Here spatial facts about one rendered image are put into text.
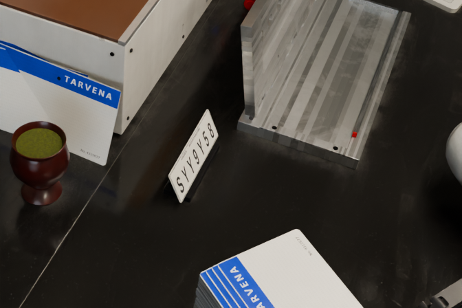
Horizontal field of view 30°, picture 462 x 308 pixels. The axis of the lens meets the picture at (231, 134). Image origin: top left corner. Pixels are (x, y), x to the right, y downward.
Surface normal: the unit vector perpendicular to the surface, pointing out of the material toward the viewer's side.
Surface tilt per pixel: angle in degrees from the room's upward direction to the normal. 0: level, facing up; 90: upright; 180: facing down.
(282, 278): 0
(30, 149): 0
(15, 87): 63
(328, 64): 0
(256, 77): 80
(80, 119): 69
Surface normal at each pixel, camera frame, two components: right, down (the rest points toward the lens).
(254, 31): 0.94, 0.18
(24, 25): -0.33, 0.63
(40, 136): 0.11, -0.70
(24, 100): -0.22, 0.25
